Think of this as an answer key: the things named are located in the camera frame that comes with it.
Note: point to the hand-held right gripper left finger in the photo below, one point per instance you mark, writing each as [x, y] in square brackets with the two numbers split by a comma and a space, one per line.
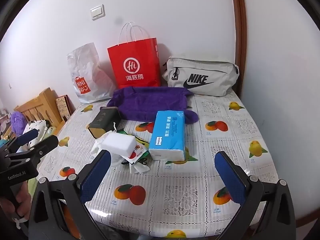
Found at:
[97, 177]

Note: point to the blue tissue pack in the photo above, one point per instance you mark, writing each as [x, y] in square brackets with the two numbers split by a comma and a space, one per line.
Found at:
[167, 135]

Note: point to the fruit printed tablecloth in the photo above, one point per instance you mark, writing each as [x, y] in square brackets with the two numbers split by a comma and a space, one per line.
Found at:
[175, 180]

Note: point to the pale green pillow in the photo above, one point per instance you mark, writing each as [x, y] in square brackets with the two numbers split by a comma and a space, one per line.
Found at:
[50, 130]

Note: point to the red paper bag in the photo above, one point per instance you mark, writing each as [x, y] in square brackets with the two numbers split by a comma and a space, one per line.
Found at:
[135, 52]

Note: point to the person's left hand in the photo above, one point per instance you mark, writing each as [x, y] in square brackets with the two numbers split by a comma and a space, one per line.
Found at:
[24, 195]

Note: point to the grey waist bag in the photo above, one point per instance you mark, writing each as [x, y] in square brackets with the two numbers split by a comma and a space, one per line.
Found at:
[215, 68]

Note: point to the white sponge block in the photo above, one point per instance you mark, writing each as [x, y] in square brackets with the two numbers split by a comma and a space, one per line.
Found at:
[118, 142]

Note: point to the brown picture frame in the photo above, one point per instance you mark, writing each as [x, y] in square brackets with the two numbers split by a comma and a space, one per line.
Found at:
[62, 106]

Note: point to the white wall switch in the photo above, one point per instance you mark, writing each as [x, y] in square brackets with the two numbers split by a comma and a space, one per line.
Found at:
[97, 12]

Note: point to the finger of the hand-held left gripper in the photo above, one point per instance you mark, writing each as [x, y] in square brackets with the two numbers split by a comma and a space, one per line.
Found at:
[27, 136]
[45, 145]

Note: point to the purple plush toy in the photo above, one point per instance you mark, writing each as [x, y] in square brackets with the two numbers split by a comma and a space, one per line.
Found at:
[18, 122]

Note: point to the yellow green bedsheet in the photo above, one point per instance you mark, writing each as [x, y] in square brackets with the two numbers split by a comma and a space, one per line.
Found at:
[31, 188]

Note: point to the dark green tin box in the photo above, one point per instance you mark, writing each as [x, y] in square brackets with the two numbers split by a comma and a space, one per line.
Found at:
[103, 120]

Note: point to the white spotted pillow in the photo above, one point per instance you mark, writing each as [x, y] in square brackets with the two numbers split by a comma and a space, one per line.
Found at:
[35, 125]

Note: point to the wooden bed headboard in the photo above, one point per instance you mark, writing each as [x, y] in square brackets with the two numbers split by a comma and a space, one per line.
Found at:
[45, 102]

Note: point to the green snack packet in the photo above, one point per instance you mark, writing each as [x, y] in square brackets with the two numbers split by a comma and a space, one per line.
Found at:
[137, 153]

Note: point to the white plastic shopping bag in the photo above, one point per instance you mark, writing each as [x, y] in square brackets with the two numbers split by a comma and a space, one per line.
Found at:
[85, 65]

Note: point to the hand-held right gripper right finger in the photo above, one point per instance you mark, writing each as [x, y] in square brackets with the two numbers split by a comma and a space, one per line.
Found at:
[230, 177]

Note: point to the purple towel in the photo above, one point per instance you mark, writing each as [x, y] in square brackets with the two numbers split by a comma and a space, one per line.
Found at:
[145, 102]

